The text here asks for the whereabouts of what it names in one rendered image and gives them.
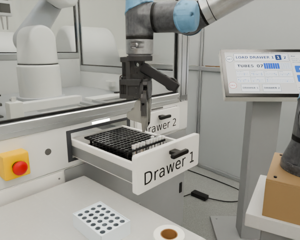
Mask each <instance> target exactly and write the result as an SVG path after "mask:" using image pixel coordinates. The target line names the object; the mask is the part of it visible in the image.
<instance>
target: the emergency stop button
mask: <svg viewBox="0 0 300 240"><path fill-rule="evenodd" d="M27 169H28V165H27V163H26V162H24V161H18V162H16V163H15V164H14V165H13V168H12V171H13V173H14V174H16V175H23V174H24V173H26V171H27Z"/></svg>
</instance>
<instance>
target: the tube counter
mask: <svg viewBox="0 0 300 240"><path fill-rule="evenodd" d="M256 67H257V69H289V70H291V69H292V68H291V64H290V63H268V62H256Z"/></svg>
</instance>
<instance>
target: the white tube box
mask: <svg viewBox="0 0 300 240"><path fill-rule="evenodd" d="M72 215H73V226H74V228H76V229H77V230H78V231H79V232H80V233H82V234H83V235H84V236H85V237H86V238H87V239H89V240H121V239H123V238H125V237H126V236H128V235H130V220H129V219H127V218H126V217H124V216H123V215H121V214H119V213H118V212H116V211H115V210H113V209H112V208H110V207H109V206H107V205H106V204H104V203H103V202H101V201H99V202H97V203H95V204H92V205H90V206H88V207H86V208H84V209H81V210H79V211H77V212H75V213H73V214H72Z"/></svg>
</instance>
